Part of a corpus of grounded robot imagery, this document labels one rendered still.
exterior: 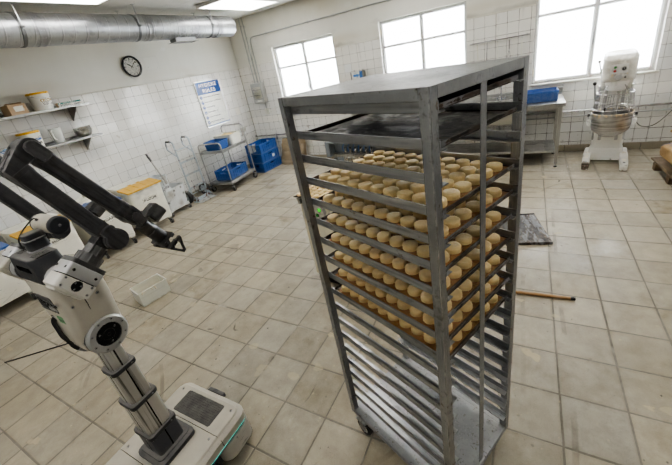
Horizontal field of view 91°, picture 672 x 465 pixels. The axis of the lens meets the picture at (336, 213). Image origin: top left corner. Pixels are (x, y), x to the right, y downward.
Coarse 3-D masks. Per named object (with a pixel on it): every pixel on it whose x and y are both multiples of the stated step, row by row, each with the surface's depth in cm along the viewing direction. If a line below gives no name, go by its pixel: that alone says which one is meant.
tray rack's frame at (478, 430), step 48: (288, 96) 116; (336, 96) 94; (384, 96) 81; (432, 96) 72; (480, 96) 86; (432, 144) 76; (480, 144) 91; (432, 192) 81; (480, 192) 97; (432, 240) 88; (480, 240) 103; (432, 288) 95; (480, 288) 111; (480, 336) 120; (480, 384) 131; (384, 432) 171; (432, 432) 167; (480, 432) 143
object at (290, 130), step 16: (288, 112) 119; (288, 128) 120; (288, 144) 125; (304, 176) 129; (304, 192) 131; (304, 208) 135; (320, 240) 142; (320, 256) 144; (320, 272) 148; (336, 320) 159; (336, 336) 163; (352, 384) 178; (352, 400) 181
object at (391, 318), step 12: (348, 288) 150; (360, 300) 143; (492, 300) 129; (384, 312) 133; (396, 324) 128; (408, 324) 125; (468, 324) 120; (420, 336) 121; (456, 336) 116; (432, 348) 115
